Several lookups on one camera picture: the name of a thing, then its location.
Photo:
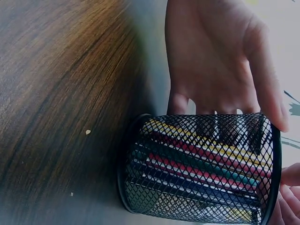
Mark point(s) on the person's right hand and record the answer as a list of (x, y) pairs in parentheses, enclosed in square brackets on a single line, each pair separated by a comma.
[(290, 199)]

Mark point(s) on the person's left hand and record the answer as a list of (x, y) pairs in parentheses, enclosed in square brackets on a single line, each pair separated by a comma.
[(211, 58)]

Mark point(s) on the person's right fingers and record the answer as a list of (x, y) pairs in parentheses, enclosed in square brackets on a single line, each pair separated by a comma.
[(291, 178)]

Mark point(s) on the black mesh pen holder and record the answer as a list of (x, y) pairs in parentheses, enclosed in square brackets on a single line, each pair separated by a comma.
[(140, 164)]

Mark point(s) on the bundle of coloured pencils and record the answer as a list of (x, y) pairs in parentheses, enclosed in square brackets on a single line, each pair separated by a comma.
[(199, 164)]

